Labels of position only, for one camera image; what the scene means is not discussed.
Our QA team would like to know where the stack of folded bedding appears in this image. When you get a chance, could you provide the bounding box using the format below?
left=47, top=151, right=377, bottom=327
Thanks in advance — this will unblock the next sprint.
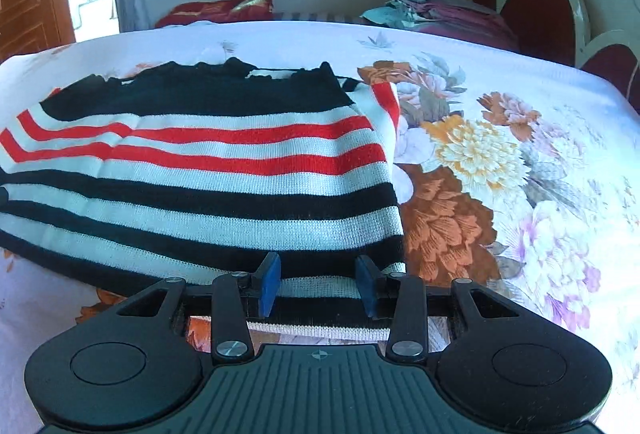
left=360, top=0, right=521, bottom=52

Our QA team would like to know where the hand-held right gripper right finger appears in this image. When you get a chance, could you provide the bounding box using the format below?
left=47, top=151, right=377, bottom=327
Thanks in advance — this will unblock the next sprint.
left=354, top=256, right=522, bottom=361

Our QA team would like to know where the striped grey blanket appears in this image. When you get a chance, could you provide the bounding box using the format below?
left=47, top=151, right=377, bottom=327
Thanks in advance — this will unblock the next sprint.
left=272, top=10, right=362, bottom=24

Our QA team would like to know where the red patterned pillow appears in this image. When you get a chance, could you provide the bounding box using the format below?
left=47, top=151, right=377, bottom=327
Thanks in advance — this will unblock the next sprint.
left=155, top=0, right=275, bottom=29

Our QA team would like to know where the floral white bedspread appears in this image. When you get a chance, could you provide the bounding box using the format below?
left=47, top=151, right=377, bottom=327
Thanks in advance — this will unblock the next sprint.
left=0, top=20, right=640, bottom=434

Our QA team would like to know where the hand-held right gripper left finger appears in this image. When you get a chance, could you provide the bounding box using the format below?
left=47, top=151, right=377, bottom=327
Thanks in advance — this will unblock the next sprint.
left=107, top=252, right=282, bottom=363

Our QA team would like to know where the red and white headboard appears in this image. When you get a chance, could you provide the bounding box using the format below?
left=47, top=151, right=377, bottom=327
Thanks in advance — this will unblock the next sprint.
left=470, top=0, right=640, bottom=107

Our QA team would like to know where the striped cartoon print sweater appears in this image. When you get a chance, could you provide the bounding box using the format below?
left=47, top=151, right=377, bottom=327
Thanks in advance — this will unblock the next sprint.
left=0, top=58, right=406, bottom=342

